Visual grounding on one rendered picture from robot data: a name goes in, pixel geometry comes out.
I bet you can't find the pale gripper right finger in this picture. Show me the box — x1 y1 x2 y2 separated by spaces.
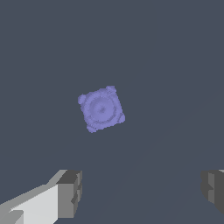
199 169 224 216

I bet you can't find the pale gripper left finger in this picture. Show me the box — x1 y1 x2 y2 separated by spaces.
0 169 83 224

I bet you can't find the purple square block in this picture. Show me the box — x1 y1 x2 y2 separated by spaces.
77 85 126 134

